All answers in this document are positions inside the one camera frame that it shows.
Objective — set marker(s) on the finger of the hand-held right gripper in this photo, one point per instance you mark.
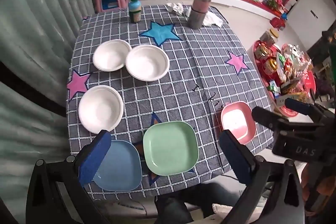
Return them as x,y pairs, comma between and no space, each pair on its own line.
299,106
267,117

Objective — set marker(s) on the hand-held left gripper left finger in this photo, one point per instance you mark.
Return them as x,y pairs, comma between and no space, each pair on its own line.
95,158

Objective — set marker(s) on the red flower bouquet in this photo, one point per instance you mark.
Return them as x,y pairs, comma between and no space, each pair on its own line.
273,2

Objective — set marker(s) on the pile of snack packets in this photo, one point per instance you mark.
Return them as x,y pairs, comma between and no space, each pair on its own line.
286,66

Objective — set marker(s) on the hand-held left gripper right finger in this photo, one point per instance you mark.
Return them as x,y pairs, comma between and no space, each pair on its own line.
235,158

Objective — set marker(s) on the green square plate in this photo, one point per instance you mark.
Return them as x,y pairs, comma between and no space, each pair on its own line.
170,148

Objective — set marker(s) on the pink and grey thermos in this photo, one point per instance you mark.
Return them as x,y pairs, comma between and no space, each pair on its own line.
200,3

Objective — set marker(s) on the pale green curtain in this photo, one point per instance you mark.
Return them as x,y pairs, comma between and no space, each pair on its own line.
39,43

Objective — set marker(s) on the crumpled white tissue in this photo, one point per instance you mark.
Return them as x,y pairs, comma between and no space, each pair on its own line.
177,8
213,19

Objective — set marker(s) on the grey checkered star tablecloth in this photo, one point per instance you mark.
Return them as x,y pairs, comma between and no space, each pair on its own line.
183,69

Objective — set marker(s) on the green-capped bottle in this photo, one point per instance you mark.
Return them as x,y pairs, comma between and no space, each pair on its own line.
134,10

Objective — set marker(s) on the white paper bowl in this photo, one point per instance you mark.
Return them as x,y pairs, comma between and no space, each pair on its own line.
147,62
101,108
110,56

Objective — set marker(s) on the person's right hand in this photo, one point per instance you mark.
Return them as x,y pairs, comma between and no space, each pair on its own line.
304,176

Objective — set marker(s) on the round red tray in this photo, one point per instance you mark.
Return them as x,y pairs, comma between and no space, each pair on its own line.
262,69

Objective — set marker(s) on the person's legs in jeans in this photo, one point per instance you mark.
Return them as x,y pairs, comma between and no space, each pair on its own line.
183,203

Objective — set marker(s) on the pink square plate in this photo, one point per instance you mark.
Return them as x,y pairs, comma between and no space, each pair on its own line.
236,119

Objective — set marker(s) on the blue square plate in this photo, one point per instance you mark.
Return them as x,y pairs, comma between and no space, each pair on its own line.
120,166

